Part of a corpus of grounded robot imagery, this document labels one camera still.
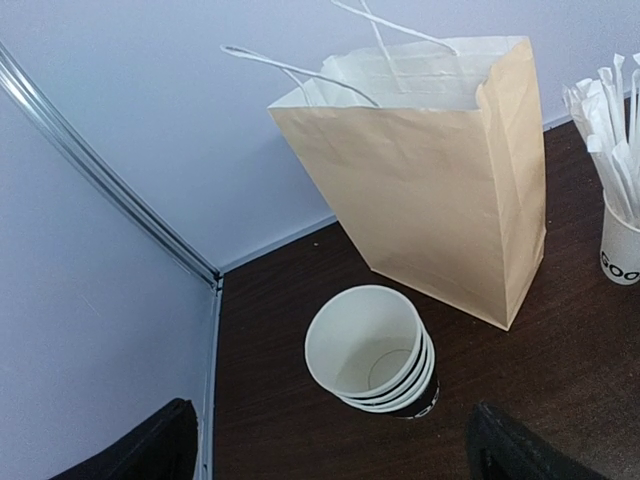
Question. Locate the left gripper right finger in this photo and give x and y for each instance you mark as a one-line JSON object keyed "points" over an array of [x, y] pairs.
{"points": [[500, 447]]}

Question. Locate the white cup holding straws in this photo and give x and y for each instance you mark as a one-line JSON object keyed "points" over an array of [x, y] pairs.
{"points": [[619, 249]]}

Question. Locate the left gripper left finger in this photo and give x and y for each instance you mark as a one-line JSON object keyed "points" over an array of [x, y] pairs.
{"points": [[164, 446]]}

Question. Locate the wrapped straws bundle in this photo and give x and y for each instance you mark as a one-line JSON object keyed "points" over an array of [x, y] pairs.
{"points": [[608, 123]]}

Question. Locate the stack of paper cups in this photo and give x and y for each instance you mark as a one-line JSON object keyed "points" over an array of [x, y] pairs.
{"points": [[369, 347]]}

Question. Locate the left corner metal post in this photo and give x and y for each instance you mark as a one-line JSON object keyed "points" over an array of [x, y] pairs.
{"points": [[107, 314]]}

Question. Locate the brown paper bag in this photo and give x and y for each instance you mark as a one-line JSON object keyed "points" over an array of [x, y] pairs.
{"points": [[431, 155]]}

